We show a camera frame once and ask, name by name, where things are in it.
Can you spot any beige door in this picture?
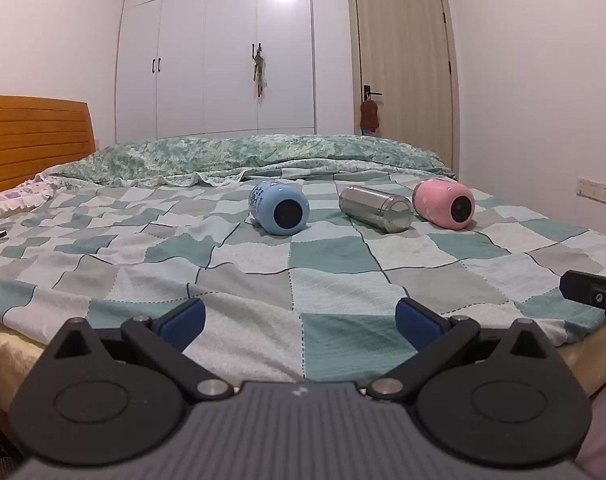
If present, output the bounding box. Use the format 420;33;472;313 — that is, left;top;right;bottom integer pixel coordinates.
346;0;460;173

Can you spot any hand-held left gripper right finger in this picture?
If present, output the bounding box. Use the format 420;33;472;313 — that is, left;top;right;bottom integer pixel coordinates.
364;297;560;404

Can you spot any checkered green grey bed sheet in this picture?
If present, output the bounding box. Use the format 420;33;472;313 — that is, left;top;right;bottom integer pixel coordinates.
0;166;606;386

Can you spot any hanging green doll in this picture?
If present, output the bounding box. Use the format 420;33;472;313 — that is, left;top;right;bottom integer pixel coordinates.
251;44;268;99

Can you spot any green floral quilt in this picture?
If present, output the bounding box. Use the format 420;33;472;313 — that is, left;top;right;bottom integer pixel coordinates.
37;133;457;189

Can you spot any pink cup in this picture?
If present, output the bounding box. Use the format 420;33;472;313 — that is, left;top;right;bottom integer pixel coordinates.
412;178;476;231

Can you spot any white wall socket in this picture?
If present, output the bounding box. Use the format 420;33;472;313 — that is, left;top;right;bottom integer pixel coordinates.
576;176;606;206

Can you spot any white wardrobe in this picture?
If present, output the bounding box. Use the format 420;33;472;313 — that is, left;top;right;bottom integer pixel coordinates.
114;0;317;144

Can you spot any wooden headboard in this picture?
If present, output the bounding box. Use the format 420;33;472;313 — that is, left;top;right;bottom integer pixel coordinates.
0;94;97;196

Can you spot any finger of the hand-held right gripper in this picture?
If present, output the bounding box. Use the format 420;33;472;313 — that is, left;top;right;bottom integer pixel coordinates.
559;269;606;341

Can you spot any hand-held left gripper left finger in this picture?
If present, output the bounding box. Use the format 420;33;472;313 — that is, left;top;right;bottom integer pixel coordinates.
47;297;235;404

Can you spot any stainless steel cup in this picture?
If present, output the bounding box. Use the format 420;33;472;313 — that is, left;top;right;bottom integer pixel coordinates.
338;185;414;234

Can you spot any brown plush toy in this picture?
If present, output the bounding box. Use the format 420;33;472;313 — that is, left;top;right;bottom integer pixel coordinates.
359;98;382;135

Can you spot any floral ruffled pillow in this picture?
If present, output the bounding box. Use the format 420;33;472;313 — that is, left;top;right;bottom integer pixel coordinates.
0;179;60;224

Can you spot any blue cup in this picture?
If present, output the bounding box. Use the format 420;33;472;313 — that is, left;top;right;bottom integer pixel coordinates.
248;180;311;236

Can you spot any person's clothing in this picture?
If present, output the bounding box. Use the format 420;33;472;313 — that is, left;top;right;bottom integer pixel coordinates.
577;384;606;480

